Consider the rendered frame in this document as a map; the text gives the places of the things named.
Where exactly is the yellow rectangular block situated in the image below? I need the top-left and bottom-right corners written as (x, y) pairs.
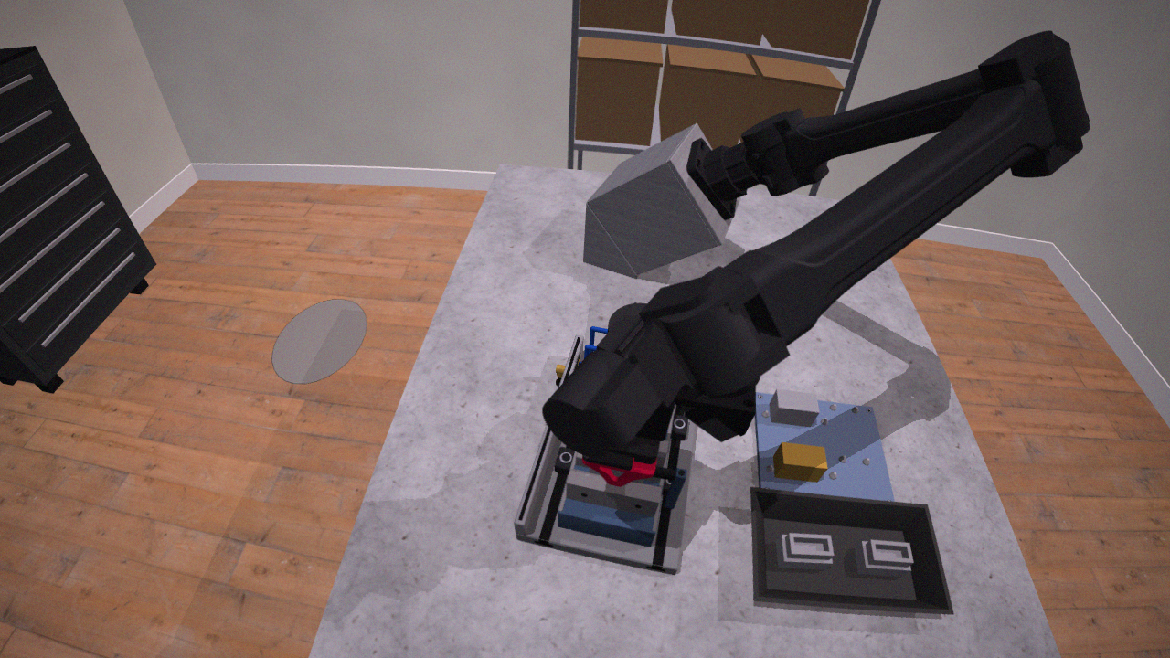
top-left (773, 443), bottom-right (827, 484)

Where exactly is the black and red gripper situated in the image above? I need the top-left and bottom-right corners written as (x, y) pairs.
top-left (581, 436), bottom-right (660, 487)

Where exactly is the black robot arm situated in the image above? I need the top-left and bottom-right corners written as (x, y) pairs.
top-left (542, 30), bottom-right (1090, 458)

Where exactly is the grey flat bar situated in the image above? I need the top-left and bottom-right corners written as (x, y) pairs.
top-left (576, 453), bottom-right (661, 484)

